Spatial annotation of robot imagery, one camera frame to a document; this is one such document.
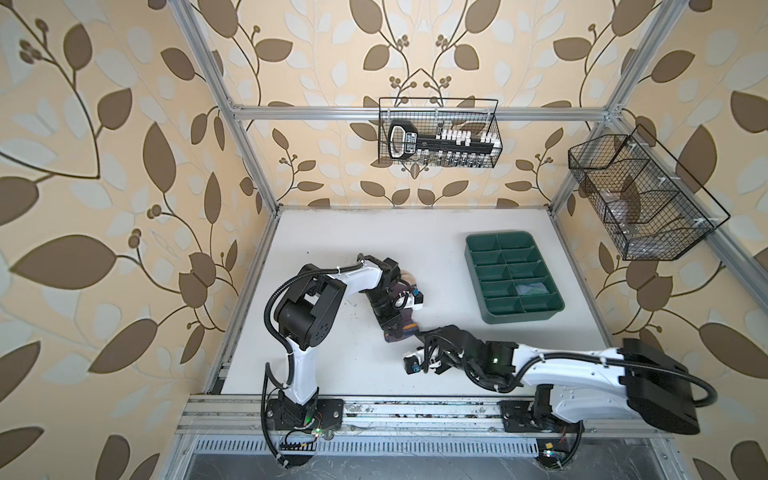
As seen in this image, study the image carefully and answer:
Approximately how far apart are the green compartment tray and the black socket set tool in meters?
0.30

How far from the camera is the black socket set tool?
0.83m

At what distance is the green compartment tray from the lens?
899mm
